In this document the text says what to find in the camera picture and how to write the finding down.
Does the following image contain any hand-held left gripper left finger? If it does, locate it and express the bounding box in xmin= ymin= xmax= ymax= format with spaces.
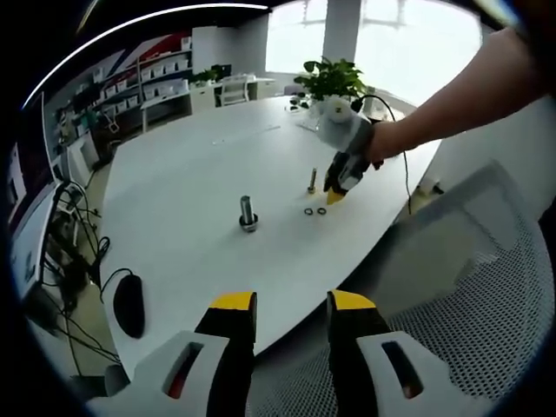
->
xmin=129 ymin=290 xmax=258 ymax=417

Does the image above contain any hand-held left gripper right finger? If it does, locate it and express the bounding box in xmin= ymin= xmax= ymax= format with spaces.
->
xmin=326 ymin=288 xmax=470 ymax=417

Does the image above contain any large threaded metal stud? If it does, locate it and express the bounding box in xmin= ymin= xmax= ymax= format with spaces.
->
xmin=237 ymin=195 xmax=261 ymax=234

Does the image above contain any person's right hand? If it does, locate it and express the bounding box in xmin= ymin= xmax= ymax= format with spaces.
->
xmin=367 ymin=121 xmax=407 ymax=164

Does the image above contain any green potted plant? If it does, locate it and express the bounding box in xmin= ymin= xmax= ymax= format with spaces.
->
xmin=294 ymin=58 xmax=368 ymax=115

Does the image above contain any black computer mouse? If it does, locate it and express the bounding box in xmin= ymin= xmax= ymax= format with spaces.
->
xmin=113 ymin=273 xmax=146 ymax=340

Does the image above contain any white slatted chair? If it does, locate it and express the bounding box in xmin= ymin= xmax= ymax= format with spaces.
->
xmin=220 ymin=76 xmax=249 ymax=108

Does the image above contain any grey mesh office chair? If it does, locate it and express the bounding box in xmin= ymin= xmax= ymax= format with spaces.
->
xmin=251 ymin=160 xmax=549 ymax=417

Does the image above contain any small green plant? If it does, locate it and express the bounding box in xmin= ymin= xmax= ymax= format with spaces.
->
xmin=193 ymin=63 xmax=232 ymax=87

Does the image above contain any white side table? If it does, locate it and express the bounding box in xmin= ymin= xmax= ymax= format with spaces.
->
xmin=139 ymin=92 xmax=193 ymax=131

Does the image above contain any shelf with white bins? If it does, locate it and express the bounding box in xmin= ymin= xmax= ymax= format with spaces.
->
xmin=56 ymin=32 xmax=193 ymax=131

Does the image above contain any ceiling light strip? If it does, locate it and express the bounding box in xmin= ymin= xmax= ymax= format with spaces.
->
xmin=21 ymin=3 xmax=273 ymax=109

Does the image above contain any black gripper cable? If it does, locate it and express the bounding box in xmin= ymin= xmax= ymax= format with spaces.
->
xmin=350 ymin=94 xmax=414 ymax=215

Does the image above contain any black mouse cable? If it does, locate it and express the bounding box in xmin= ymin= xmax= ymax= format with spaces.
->
xmin=99 ymin=268 xmax=136 ymax=305

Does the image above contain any floor cable bundle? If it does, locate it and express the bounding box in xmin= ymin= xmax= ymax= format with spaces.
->
xmin=43 ymin=182 xmax=118 ymax=361

